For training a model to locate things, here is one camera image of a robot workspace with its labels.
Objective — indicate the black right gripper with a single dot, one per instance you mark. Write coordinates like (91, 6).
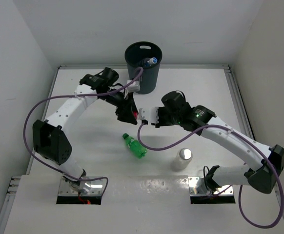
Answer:
(160, 122)

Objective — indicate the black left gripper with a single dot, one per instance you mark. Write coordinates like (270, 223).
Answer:
(125, 107)

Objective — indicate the red label clear bottle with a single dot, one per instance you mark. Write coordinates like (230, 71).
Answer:
(136, 115)

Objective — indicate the clear bottle blue cap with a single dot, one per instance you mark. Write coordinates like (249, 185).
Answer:
(152, 61)

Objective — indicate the blue label water bottle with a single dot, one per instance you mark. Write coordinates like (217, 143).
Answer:
(143, 63)

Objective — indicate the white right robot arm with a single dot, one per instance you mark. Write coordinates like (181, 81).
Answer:
(262, 163)

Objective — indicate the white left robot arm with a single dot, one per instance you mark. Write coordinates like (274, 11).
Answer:
(50, 136)

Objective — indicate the dark grey plastic bin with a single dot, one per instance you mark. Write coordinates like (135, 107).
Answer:
(136, 52)

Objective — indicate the green plastic soda bottle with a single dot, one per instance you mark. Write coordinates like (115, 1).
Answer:
(134, 146)

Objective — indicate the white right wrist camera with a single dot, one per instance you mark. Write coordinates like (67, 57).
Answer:
(149, 114)

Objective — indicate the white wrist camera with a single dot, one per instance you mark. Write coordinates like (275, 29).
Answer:
(149, 114)
(134, 87)

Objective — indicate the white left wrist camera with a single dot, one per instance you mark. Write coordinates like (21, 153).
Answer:
(134, 87)

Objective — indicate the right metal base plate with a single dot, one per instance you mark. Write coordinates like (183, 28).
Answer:
(199, 194)

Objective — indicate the metal base plate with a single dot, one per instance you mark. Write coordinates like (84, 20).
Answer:
(199, 194)
(82, 193)

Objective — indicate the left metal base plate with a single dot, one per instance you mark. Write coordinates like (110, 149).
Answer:
(82, 193)

